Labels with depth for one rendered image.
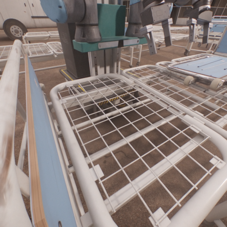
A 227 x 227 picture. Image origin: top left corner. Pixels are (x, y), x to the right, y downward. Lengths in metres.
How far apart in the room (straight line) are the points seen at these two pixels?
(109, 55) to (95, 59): 0.19
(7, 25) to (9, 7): 0.62
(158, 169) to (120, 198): 0.16
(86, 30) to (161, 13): 0.49
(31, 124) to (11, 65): 0.13
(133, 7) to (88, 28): 0.45
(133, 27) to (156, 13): 0.65
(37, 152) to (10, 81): 0.11
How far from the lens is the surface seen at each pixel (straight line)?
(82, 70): 1.34
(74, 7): 0.82
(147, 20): 0.55
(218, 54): 2.09
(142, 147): 1.06
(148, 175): 0.45
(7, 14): 7.36
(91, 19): 0.93
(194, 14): 0.89
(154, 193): 0.93
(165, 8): 0.63
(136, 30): 1.20
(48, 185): 0.20
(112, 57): 1.34
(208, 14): 0.96
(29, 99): 0.30
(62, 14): 0.78
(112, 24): 1.21
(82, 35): 0.93
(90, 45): 0.93
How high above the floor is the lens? 0.86
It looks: 39 degrees down
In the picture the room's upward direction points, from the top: 1 degrees clockwise
